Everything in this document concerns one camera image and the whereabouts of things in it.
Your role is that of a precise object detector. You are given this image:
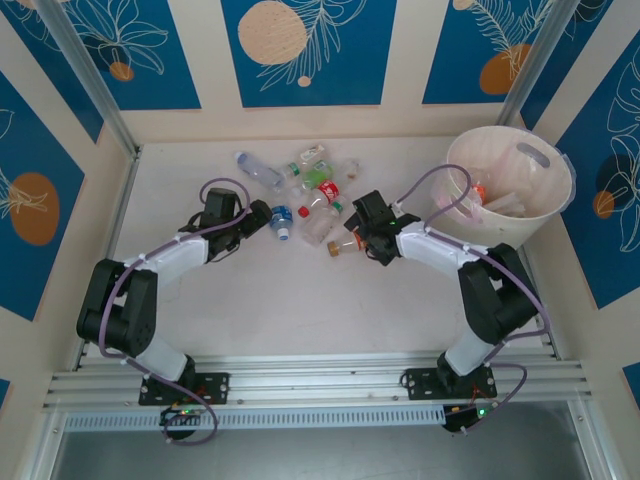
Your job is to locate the blue label bottle white cap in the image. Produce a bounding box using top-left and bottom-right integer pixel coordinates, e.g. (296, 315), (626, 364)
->
(269, 203), (294, 241)

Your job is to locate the orange label bottle gold cap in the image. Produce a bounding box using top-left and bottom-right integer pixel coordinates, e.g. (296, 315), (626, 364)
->
(326, 227), (371, 259)

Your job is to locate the pale blue clear bottle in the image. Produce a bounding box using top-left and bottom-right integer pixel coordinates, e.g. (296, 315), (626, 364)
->
(234, 151), (282, 189)

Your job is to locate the clear bottle green cap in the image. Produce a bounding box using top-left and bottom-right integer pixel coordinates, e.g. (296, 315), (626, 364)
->
(302, 199), (347, 246)

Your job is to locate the red label cola bottle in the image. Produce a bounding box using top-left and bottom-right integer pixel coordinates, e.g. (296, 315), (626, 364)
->
(298, 180), (341, 217)

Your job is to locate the clear bottle brown residue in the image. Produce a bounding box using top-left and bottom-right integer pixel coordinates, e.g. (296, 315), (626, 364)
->
(334, 158), (364, 181)

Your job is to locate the green label bottle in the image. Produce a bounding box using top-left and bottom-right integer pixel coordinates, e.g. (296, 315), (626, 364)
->
(302, 160), (336, 190)

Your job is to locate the cream plastic bin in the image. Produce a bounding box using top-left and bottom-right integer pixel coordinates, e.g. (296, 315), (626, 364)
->
(444, 125), (575, 250)

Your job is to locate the small controller board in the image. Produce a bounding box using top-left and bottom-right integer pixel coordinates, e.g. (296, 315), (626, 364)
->
(159, 405), (206, 426)
(442, 402), (501, 434)

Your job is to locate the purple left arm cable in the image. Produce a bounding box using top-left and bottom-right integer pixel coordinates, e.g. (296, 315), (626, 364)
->
(99, 177), (251, 446)

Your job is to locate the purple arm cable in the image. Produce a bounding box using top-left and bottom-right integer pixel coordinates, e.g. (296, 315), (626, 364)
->
(397, 163), (551, 436)
(99, 177), (251, 446)

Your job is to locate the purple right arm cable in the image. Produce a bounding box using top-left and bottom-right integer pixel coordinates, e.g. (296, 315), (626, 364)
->
(397, 163), (551, 436)

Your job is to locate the aluminium rail base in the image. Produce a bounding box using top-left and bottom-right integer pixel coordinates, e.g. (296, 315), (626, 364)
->
(42, 352), (594, 414)

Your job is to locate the aluminium frame post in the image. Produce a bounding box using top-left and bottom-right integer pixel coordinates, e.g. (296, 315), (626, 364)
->
(34, 0), (141, 161)
(499, 0), (576, 126)

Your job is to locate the grey slotted cable duct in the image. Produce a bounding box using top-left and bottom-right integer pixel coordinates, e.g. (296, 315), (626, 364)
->
(62, 405), (446, 432)

